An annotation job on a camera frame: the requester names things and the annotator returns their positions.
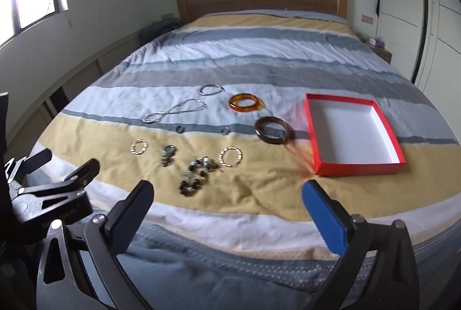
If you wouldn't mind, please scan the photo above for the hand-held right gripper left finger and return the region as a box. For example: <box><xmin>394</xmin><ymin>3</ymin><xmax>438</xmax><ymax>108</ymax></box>
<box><xmin>36</xmin><ymin>180</ymin><xmax>155</xmax><ymax>310</ymax></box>

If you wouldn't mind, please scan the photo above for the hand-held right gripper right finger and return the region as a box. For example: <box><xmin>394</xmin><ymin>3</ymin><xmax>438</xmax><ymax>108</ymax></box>
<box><xmin>302</xmin><ymin>180</ymin><xmax>421</xmax><ymax>310</ymax></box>

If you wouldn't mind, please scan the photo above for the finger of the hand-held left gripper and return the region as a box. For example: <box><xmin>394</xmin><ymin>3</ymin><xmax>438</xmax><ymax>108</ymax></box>
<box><xmin>11</xmin><ymin>159</ymin><xmax>101</xmax><ymax>224</ymax></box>
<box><xmin>4</xmin><ymin>149</ymin><xmax>53</xmax><ymax>184</ymax></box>

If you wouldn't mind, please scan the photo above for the twisted silver hoop bracelet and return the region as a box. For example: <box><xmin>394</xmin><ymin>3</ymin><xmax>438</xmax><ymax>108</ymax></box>
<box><xmin>219</xmin><ymin>146</ymin><xmax>243</xmax><ymax>167</ymax></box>
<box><xmin>130</xmin><ymin>139</ymin><xmax>148</xmax><ymax>155</ymax></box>

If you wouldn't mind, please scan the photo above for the brown and aqua beaded bracelet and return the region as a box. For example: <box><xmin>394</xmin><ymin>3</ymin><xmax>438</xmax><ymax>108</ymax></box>
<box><xmin>178</xmin><ymin>157</ymin><xmax>224</xmax><ymax>196</ymax></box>

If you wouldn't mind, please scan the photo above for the silver wristwatch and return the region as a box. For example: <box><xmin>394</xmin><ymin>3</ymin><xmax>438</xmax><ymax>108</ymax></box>
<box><xmin>161</xmin><ymin>145</ymin><xmax>178</xmax><ymax>167</ymax></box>

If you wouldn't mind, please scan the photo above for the silver chain necklace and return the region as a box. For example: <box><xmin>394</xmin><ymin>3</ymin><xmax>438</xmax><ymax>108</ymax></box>
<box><xmin>142</xmin><ymin>98</ymin><xmax>207</xmax><ymax>125</ymax></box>

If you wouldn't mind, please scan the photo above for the red cardboard box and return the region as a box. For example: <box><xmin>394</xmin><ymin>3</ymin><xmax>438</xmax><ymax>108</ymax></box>
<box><xmin>304</xmin><ymin>93</ymin><xmax>407</xmax><ymax>176</ymax></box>

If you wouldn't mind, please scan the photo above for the dark brown bangle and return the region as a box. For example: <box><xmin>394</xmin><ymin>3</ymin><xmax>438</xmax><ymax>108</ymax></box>
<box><xmin>254</xmin><ymin>116</ymin><xmax>290</xmax><ymax>144</ymax></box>

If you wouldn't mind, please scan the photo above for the thin silver bangle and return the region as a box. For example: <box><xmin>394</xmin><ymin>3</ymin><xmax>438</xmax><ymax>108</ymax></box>
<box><xmin>199</xmin><ymin>84</ymin><xmax>226</xmax><ymax>96</ymax></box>

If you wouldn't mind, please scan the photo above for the amber bangle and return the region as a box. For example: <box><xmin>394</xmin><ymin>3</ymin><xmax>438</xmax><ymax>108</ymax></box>
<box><xmin>229</xmin><ymin>93</ymin><xmax>265</xmax><ymax>113</ymax></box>

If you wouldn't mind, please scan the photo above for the dark grey cloth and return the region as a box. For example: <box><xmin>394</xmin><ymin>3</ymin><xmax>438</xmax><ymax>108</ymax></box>
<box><xmin>140</xmin><ymin>16</ymin><xmax>181</xmax><ymax>44</ymax></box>

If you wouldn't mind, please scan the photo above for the wooden nightstand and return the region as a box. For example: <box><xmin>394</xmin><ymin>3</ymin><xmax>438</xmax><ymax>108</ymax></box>
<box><xmin>367</xmin><ymin>43</ymin><xmax>392</xmax><ymax>63</ymax></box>

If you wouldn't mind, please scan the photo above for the striped duvet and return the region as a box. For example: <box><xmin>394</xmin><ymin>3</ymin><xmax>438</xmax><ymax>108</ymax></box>
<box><xmin>25</xmin><ymin>9</ymin><xmax>461</xmax><ymax>310</ymax></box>

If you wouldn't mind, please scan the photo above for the white wardrobe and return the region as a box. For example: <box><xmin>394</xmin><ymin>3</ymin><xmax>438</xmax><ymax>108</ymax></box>
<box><xmin>373</xmin><ymin>0</ymin><xmax>461</xmax><ymax>94</ymax></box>

